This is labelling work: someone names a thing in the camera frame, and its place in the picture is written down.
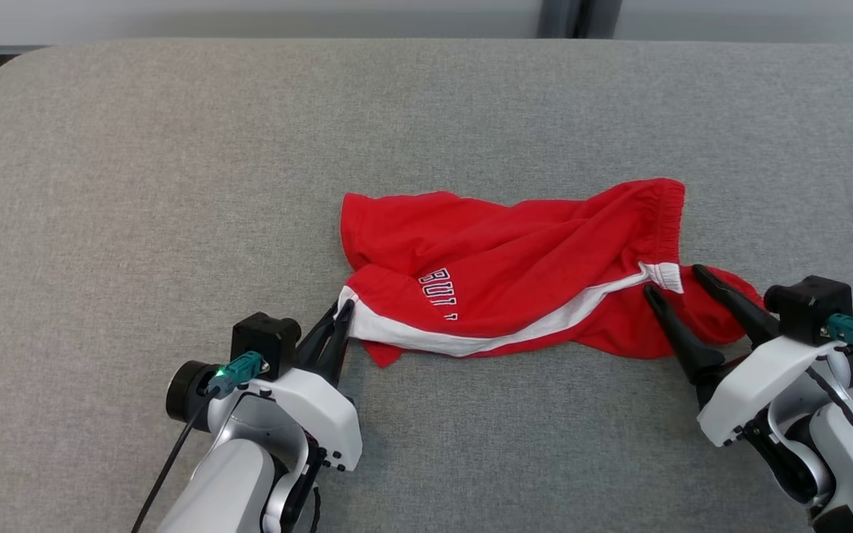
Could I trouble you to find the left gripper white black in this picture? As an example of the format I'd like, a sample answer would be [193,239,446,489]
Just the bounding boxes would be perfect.
[248,298,364,473]

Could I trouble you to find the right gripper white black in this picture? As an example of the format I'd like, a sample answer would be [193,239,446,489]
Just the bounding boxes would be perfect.
[643,264,850,448]

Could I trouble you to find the red shorts with white stripe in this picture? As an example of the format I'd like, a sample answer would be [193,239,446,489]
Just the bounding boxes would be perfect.
[340,178,765,369]

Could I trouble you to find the teal left camera connector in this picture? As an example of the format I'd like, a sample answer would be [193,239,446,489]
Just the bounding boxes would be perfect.
[207,352,265,401]

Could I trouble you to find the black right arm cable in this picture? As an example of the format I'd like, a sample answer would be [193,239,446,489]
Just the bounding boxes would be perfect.
[804,366,853,513]

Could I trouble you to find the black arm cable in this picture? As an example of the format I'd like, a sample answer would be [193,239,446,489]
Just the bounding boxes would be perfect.
[130,385,214,533]
[804,366,853,513]

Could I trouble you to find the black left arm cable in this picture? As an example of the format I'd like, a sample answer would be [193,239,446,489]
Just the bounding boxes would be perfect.
[130,385,214,533]

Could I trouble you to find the grey partition post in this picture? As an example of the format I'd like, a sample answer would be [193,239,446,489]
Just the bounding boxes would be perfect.
[538,0,623,40]

